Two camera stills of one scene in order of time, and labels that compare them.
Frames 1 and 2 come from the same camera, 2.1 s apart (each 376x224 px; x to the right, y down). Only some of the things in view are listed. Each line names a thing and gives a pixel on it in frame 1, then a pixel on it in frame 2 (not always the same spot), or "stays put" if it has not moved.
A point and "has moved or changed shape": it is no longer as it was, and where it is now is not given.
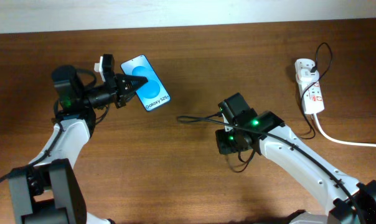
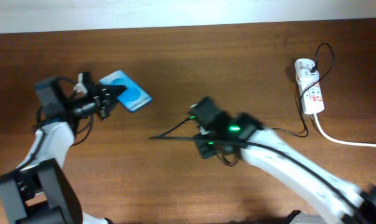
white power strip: (311, 91) stays put
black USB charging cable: (301, 104) has moved or changed shape
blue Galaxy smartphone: (152, 94) has moved or changed shape
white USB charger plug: (305, 76) stays put
